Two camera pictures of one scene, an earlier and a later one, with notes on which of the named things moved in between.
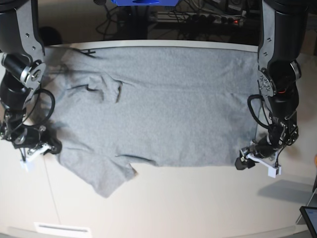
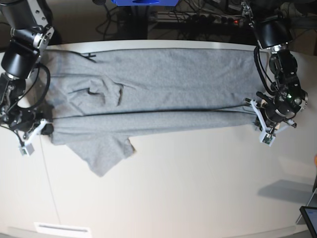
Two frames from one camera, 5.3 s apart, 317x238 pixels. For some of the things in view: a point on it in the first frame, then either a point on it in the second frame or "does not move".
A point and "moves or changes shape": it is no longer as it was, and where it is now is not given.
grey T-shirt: x=177 y=105 moves or changes shape
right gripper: x=258 y=148 → x=284 y=107
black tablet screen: x=310 y=215 does not move
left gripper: x=29 y=136 → x=23 y=119
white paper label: x=40 y=226 does not move
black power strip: x=232 y=18 does not move
